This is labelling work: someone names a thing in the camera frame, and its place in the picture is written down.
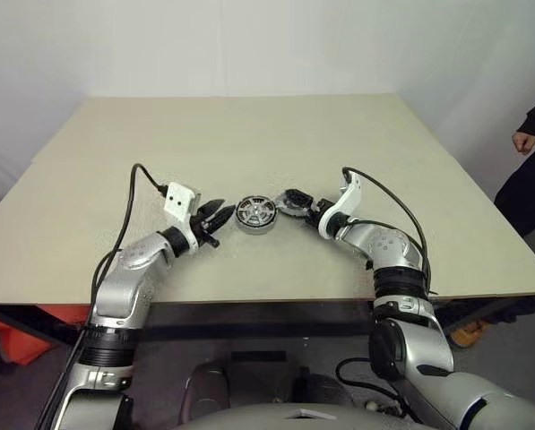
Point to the orange object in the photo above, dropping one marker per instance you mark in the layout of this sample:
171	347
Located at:
20	340

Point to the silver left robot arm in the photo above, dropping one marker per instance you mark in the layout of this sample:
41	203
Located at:
119	291

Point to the dark rounded shape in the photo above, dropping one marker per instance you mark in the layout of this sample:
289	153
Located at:
325	387
206	389

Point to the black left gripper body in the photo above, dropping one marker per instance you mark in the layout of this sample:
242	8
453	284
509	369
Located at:
203	230

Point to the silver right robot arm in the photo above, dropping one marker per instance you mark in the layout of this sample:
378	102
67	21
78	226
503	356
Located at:
415	349

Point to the tan shoe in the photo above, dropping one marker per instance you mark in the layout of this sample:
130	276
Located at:
468	335

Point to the person in black coat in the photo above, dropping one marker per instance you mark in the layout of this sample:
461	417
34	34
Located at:
527	197

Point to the black table frame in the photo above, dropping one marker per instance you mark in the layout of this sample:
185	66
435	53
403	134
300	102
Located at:
249	320

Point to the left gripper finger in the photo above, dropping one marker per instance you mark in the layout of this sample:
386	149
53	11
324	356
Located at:
212	208
221	218

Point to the silver spoked rotor cap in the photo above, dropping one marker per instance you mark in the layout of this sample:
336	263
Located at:
256	210

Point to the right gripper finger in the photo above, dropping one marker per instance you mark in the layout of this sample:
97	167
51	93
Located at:
300	197
305	215

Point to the person's bare hand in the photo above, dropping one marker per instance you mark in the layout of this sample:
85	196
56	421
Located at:
524	142

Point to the small grey gear disc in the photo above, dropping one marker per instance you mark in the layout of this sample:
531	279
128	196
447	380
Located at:
287	207

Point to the small white ball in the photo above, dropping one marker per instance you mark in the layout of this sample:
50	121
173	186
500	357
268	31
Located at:
373	406

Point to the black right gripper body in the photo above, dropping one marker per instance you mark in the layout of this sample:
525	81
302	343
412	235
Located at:
320	209

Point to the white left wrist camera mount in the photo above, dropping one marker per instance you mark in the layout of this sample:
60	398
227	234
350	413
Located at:
179	199

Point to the silver robot torso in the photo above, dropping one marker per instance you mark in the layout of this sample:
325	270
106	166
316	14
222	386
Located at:
294	416

